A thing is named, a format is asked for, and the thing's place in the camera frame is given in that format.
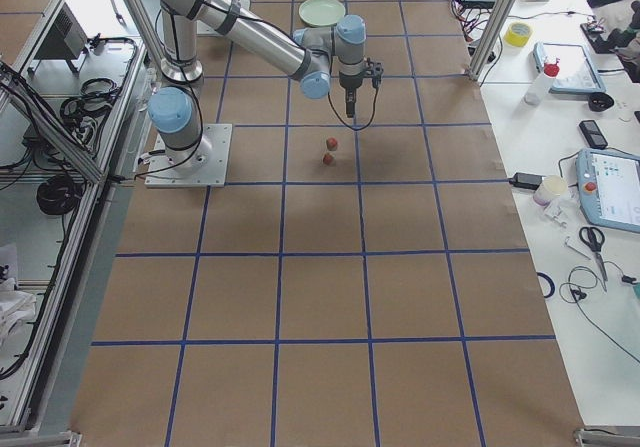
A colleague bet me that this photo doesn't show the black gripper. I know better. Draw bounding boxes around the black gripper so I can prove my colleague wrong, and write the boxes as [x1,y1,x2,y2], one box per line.
[339,58,384,118]

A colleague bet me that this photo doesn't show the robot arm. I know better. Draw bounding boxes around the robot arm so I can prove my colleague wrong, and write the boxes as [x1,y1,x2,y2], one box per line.
[160,1,203,84]
[160,0,383,118]

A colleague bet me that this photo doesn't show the light green plate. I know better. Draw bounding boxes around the light green plate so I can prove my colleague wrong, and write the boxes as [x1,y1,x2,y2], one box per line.
[298,0,346,27]

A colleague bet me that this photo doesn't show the yellow tape roll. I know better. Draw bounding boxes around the yellow tape roll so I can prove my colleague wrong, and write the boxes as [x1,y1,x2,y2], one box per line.
[504,22,533,48]

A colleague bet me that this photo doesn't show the black power adapter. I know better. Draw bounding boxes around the black power adapter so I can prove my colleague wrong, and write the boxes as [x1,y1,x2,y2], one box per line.
[508,172,544,191]

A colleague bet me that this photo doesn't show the white bottle red cap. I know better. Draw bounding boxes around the white bottle red cap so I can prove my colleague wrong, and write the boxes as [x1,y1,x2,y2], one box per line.
[523,58,560,106]

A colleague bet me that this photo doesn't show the white paper cup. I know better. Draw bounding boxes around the white paper cup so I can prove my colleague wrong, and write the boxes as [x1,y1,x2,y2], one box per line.
[533,175,568,207]

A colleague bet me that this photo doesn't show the blue teach pendant far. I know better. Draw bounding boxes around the blue teach pendant far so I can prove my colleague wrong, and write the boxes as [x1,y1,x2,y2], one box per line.
[532,42,606,95]

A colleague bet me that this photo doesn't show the blue teach pendant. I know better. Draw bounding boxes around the blue teach pendant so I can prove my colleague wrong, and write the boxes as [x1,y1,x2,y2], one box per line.
[575,148,639,233]
[532,42,606,95]

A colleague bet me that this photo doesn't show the black phone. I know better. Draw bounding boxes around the black phone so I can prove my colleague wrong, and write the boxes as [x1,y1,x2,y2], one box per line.
[579,120,608,150]

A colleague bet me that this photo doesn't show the blue teach pendant near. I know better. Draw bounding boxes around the blue teach pendant near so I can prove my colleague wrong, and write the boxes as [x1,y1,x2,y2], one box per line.
[575,148,639,233]

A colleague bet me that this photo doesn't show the black scissors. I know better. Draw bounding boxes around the black scissors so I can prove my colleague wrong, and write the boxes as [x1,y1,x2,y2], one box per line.
[578,226,608,292]

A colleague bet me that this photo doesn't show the grey control box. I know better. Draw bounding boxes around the grey control box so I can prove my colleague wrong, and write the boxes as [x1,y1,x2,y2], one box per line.
[28,3,88,74]

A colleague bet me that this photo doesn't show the aluminium frame post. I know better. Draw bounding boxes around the aluminium frame post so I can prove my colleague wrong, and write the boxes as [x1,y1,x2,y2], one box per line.
[467,0,516,81]

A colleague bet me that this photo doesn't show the coiled black cable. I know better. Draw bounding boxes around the coiled black cable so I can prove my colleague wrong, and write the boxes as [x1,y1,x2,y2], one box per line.
[36,174,84,217]

